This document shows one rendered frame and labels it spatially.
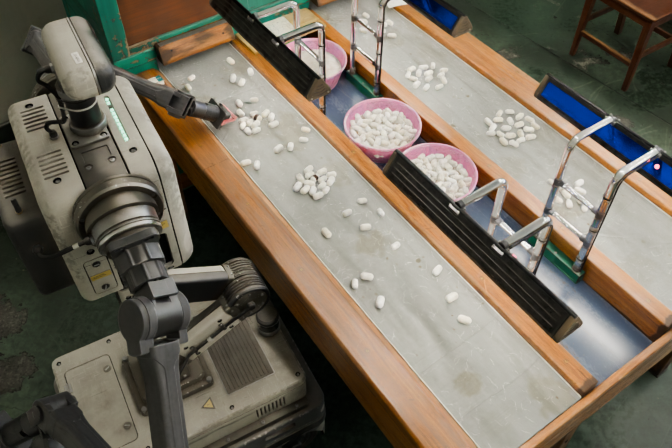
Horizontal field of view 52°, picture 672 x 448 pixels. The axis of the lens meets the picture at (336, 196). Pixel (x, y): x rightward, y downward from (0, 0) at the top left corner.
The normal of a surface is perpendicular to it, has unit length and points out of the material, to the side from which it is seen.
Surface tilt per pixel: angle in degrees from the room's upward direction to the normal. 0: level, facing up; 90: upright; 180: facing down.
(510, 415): 0
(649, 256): 0
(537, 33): 0
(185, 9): 90
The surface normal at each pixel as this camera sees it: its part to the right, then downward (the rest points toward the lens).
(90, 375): 0.00, -0.67
